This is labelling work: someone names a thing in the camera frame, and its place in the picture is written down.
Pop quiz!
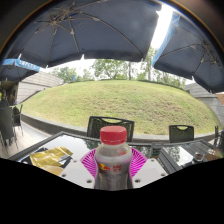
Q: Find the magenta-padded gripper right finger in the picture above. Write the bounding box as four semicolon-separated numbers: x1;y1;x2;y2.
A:
127;147;169;189

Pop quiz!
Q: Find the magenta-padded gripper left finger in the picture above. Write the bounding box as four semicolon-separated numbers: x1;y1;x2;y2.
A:
59;147;101;190

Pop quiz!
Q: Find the red-capped clear drink bottle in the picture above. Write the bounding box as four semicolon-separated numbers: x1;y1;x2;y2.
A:
94;125;134;192

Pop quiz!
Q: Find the grey squeeze tube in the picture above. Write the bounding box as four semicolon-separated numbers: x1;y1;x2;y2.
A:
149;142;163;160

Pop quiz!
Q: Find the black mesh patio chair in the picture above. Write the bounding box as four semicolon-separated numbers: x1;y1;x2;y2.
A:
168;124;195;144
86;115;135;143

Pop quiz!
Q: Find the yellow foil packet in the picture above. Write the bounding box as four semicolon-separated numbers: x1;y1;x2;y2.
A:
29;146;74;169

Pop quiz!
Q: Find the small round ashtray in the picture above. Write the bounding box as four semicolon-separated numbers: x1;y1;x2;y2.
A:
194;152;205;163

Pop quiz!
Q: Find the group of dark patio chairs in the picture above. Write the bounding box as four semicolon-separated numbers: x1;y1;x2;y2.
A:
213;124;224;150

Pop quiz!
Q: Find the group of dark wicker chairs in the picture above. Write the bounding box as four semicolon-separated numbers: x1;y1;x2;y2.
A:
0;104;24;148

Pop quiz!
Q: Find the tan patio umbrella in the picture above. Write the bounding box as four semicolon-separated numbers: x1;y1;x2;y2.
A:
216;92;224;106

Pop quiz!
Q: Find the person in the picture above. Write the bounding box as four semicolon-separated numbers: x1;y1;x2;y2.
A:
0;89;18;108

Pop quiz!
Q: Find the blue umbrella with white print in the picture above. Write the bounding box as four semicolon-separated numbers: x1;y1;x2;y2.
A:
0;58;41;83

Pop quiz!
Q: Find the dark blue patio umbrella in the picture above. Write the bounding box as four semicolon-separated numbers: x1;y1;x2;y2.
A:
0;0;163;70
151;11;224;95

